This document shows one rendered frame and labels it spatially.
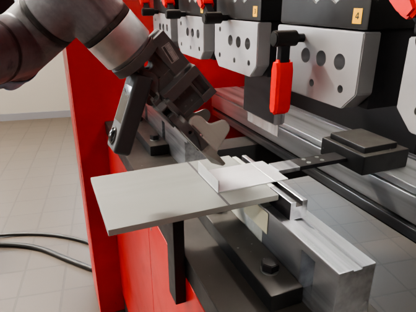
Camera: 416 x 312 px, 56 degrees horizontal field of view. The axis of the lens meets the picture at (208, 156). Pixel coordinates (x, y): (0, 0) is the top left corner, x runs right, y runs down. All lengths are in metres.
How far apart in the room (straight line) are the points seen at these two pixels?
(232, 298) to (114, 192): 0.24
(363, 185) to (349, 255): 0.30
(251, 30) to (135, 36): 0.17
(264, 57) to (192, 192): 0.23
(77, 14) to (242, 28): 0.24
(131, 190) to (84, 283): 1.48
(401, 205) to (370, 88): 0.38
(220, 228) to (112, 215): 0.22
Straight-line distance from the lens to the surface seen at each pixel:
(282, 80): 0.46
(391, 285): 2.17
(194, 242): 0.72
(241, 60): 0.62
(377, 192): 0.81
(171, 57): 0.55
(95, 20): 0.50
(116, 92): 1.45
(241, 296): 0.61
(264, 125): 0.66
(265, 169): 0.70
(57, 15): 0.51
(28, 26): 0.52
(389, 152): 0.79
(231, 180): 0.65
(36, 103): 4.95
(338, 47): 0.43
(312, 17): 0.47
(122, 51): 0.51
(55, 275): 2.18
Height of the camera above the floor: 1.28
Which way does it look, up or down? 22 degrees down
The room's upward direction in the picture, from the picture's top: straight up
